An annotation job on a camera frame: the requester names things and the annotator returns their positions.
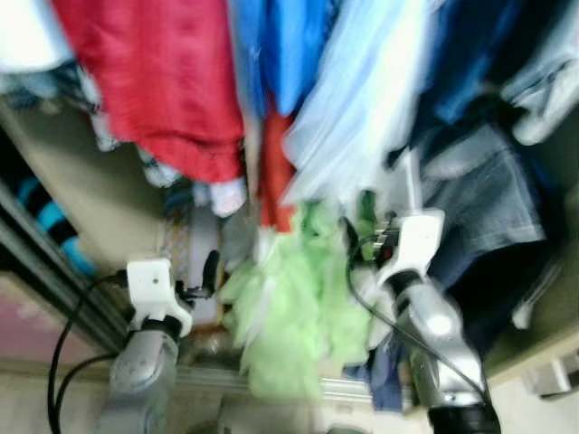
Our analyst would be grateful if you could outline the patterned cream cloth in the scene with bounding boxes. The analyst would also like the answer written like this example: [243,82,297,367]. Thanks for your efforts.
[161,197,227,334]

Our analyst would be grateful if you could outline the white patterned garment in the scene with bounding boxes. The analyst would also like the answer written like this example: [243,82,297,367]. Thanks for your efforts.
[136,145,250,218]

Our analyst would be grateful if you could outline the green fluffy garment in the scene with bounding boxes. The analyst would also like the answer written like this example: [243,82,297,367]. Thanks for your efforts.
[220,201,381,403]

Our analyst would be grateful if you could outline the grey denim jeans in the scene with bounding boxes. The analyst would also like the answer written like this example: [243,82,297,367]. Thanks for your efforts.
[418,122,544,272]

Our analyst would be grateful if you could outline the orange-red garment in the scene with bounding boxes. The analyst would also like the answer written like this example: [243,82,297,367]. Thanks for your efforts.
[258,110,299,233]

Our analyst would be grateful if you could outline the blue denim garment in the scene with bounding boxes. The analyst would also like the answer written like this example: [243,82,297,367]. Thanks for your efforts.
[346,335,413,412]

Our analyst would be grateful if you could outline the light blue shirt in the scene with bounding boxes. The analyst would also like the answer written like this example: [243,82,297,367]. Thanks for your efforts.
[282,0,453,211]

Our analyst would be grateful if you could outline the beige wardrobe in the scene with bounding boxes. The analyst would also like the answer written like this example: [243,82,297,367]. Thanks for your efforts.
[0,77,579,408]

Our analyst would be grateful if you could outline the black blue striped garment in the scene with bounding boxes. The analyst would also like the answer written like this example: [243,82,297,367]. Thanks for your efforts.
[14,175,96,279]

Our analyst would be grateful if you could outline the pink patterned cloth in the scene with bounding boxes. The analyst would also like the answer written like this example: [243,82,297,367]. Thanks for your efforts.
[0,276,96,367]

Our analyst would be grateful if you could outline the red knit garment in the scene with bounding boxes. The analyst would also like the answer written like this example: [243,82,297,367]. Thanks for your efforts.
[50,0,247,184]

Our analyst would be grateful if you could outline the small white box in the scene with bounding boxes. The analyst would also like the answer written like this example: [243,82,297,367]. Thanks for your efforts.
[525,354,575,399]

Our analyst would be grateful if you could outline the navy garment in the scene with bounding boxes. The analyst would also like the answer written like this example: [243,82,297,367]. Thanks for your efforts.
[425,0,535,127]

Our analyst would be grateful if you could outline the pale grey garment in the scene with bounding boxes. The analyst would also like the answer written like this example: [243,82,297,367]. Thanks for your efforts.
[500,9,579,147]

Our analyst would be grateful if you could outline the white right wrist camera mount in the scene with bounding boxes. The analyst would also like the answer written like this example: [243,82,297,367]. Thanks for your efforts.
[374,209,447,292]

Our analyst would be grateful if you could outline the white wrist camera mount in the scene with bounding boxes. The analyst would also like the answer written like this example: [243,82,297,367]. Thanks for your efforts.
[126,258,195,337]
[374,209,447,292]

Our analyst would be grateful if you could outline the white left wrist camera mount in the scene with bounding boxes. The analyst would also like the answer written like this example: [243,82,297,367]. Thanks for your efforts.
[126,258,195,337]

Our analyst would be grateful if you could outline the metal wardrobe door rail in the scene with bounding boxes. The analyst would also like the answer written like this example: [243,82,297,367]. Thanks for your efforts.
[0,176,132,355]

